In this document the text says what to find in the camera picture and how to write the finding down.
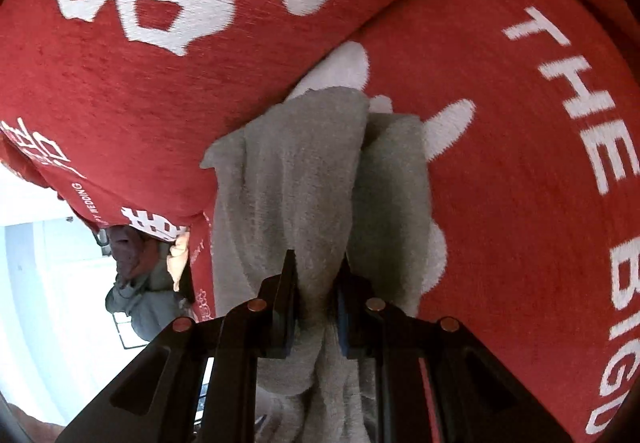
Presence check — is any grey knit garment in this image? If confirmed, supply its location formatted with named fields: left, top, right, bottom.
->
left=202, top=88, right=431, bottom=442

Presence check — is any seated person in grey clothes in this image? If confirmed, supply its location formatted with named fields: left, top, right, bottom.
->
left=103, top=226, right=195, bottom=342

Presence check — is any red blanket with white print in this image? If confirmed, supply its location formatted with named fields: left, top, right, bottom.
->
left=1, top=0, right=639, bottom=442

